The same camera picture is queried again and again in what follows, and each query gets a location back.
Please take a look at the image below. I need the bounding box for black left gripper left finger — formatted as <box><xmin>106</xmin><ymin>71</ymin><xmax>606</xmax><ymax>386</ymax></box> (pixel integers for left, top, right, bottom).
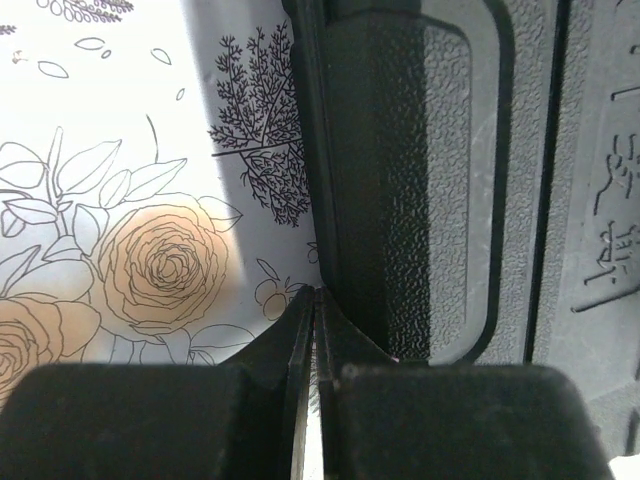
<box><xmin>1</xmin><ymin>287</ymin><xmax>314</xmax><ymax>479</ymax></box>

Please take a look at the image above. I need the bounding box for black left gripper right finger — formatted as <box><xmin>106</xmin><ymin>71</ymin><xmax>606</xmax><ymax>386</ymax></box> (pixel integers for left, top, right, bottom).
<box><xmin>314</xmin><ymin>288</ymin><xmax>612</xmax><ymax>479</ymax></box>

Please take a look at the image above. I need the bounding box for black plastic tool case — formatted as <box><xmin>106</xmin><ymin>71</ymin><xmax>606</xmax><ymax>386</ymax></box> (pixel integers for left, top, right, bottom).
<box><xmin>284</xmin><ymin>1</ymin><xmax>639</xmax><ymax>457</ymax></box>

